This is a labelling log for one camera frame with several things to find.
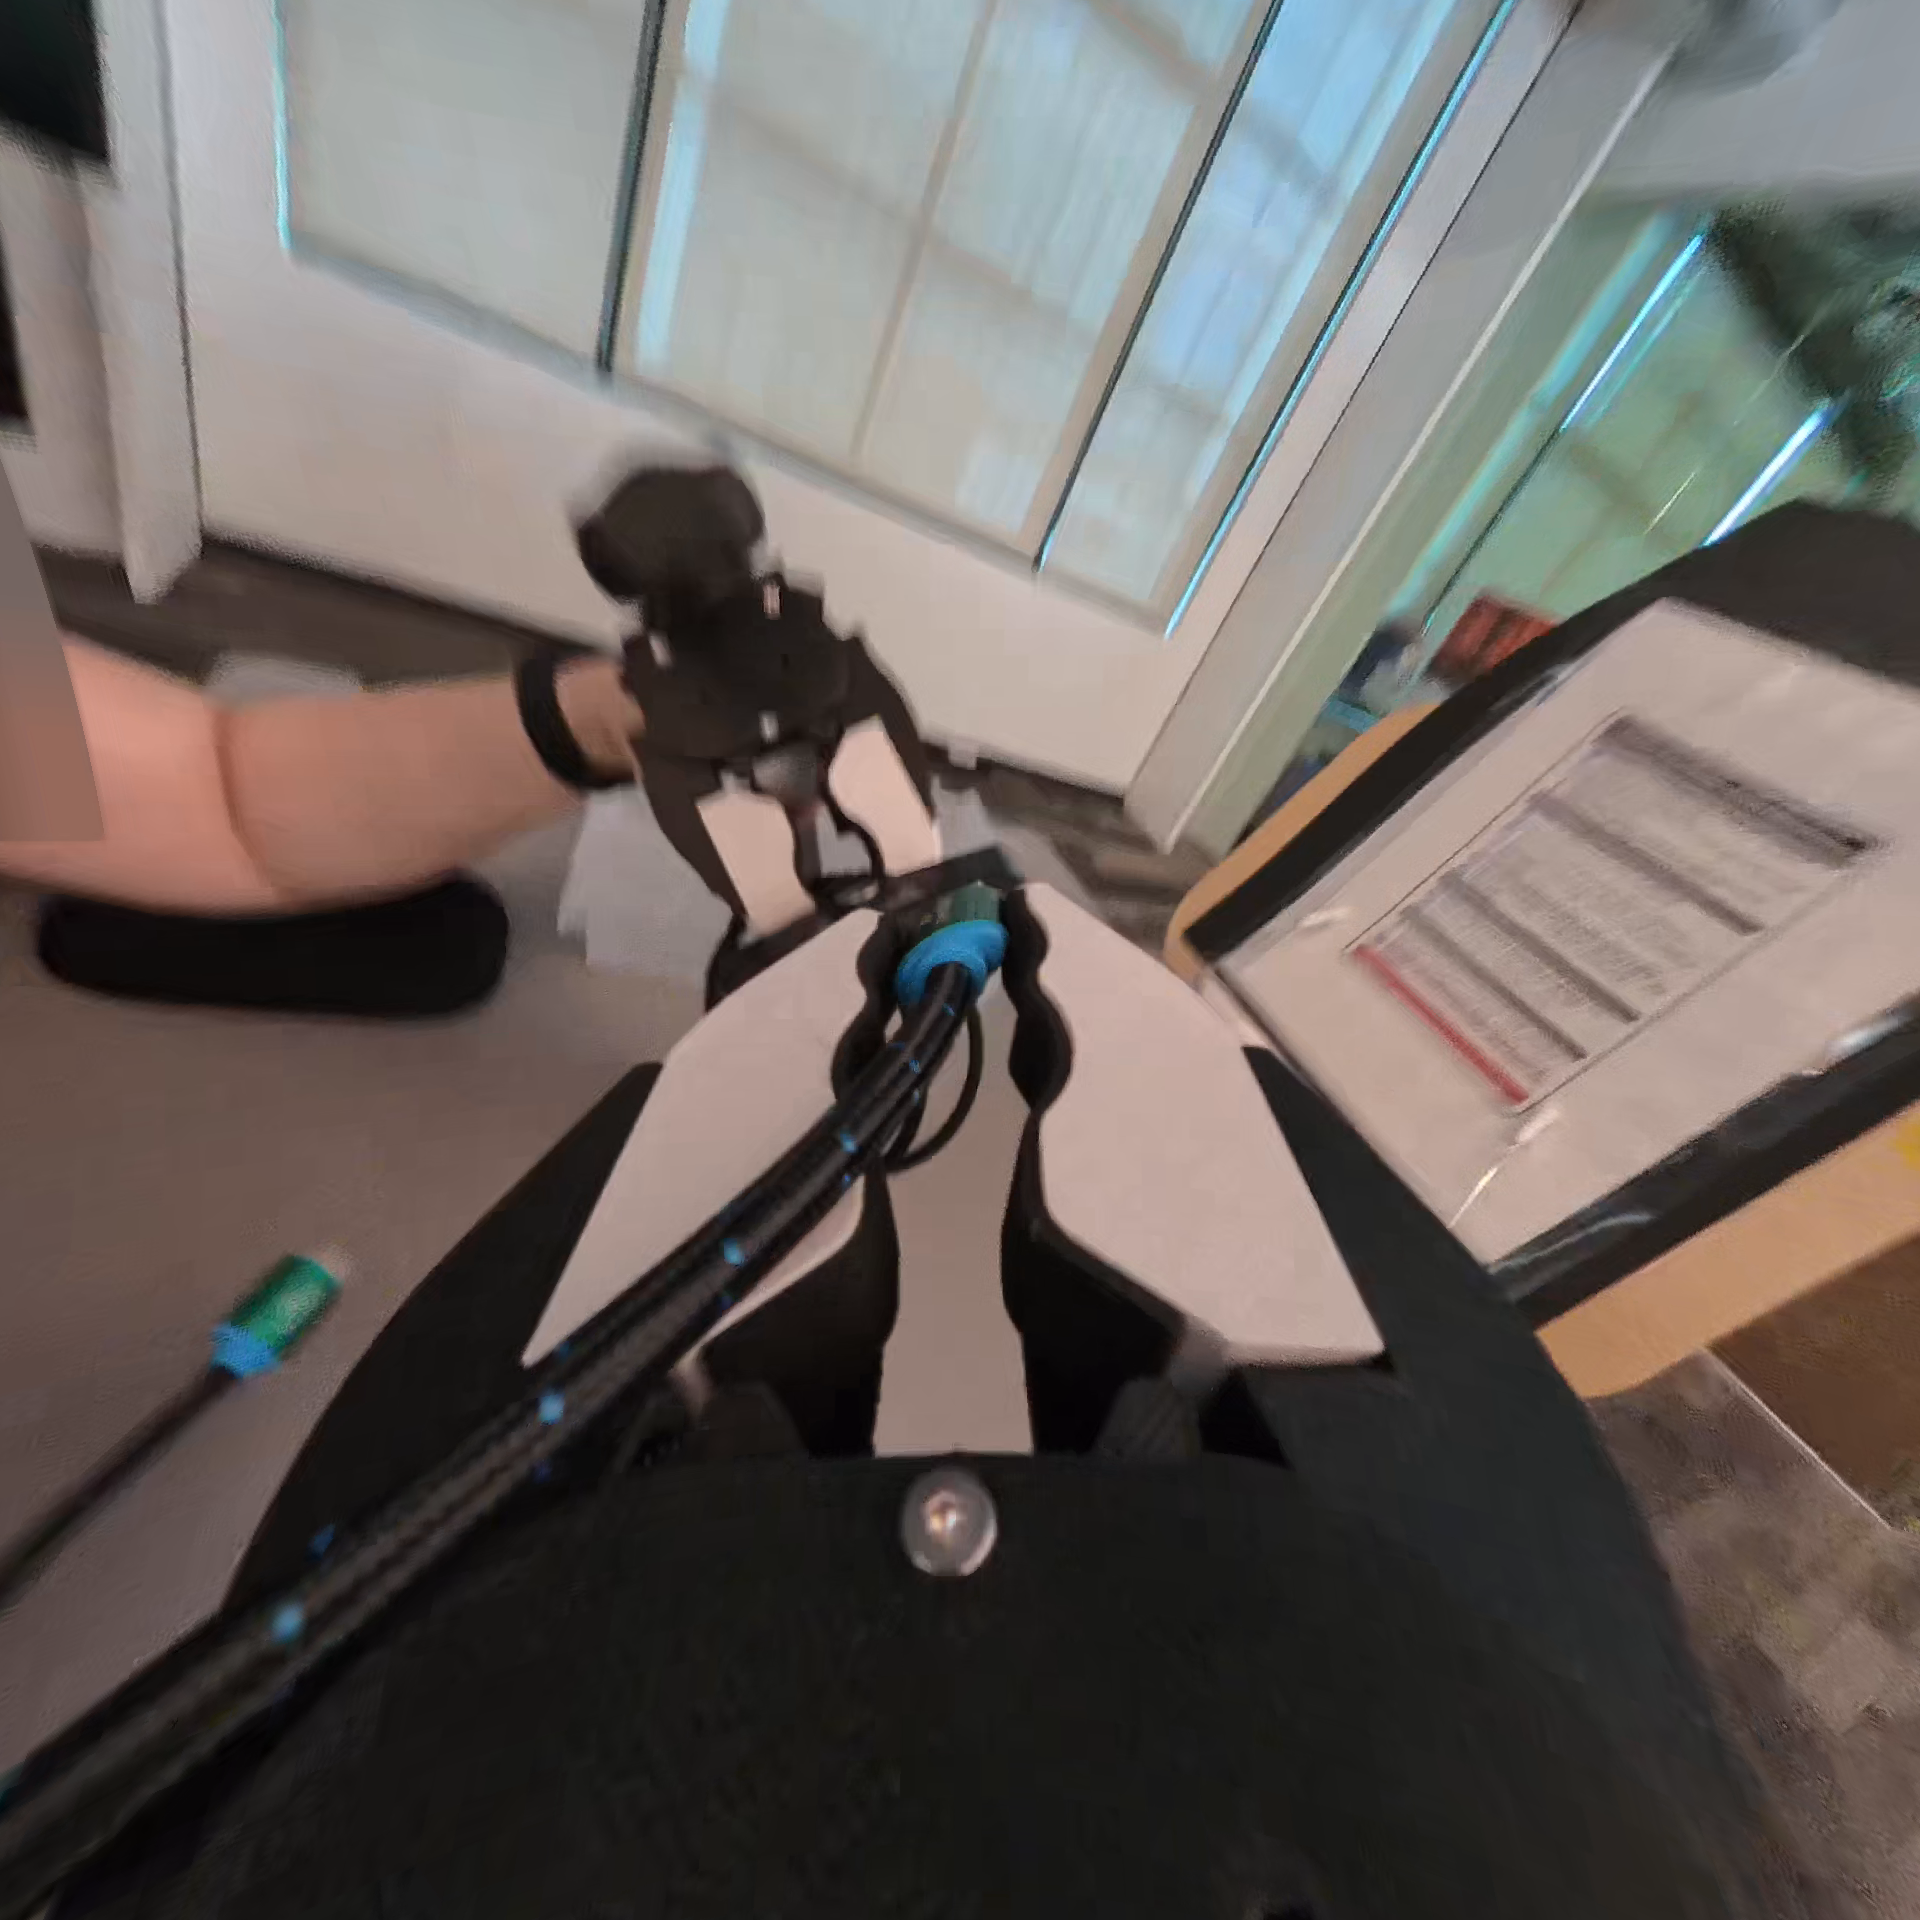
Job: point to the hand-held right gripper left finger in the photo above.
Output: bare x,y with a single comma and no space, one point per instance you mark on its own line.
711,1137

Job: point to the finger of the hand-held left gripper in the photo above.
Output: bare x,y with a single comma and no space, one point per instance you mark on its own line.
876,815
748,865

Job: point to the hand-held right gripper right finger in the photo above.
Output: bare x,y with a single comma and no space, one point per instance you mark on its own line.
1187,1184

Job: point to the grey hdmi switch box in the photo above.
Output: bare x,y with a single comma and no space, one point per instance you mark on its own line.
933,870

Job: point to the clear plastic organizer box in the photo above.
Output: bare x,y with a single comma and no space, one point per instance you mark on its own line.
630,883

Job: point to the person's left forearm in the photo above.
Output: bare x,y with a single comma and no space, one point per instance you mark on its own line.
376,778

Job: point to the black elbow rest pad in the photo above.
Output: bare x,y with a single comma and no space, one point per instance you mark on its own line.
272,946

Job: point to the person's left hand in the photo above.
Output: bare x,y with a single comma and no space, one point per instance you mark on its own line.
612,730

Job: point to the black wristband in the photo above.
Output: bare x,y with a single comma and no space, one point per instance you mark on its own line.
544,723

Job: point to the clear acrylic sign holder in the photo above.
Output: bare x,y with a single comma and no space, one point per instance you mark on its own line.
1348,840

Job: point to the large paned window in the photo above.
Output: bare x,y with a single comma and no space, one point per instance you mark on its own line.
897,224

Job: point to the printed instruction sheet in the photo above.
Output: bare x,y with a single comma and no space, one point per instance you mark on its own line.
1622,898

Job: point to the red storage case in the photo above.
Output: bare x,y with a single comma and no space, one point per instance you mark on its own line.
1484,638

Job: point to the black wood-edged divider panel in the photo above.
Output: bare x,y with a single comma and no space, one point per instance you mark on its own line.
1727,583

